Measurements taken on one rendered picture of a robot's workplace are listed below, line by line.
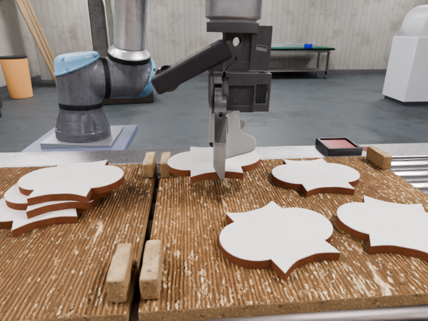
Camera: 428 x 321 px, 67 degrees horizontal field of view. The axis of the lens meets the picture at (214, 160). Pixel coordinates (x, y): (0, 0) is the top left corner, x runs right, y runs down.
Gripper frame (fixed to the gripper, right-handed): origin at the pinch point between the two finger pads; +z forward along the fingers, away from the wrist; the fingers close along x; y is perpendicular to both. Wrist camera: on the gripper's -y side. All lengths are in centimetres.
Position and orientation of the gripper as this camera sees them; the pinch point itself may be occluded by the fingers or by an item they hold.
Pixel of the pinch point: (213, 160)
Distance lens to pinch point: 50.8
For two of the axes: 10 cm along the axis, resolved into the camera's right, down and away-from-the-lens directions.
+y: 10.0, -0.1, 0.8
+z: -0.2, 9.3, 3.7
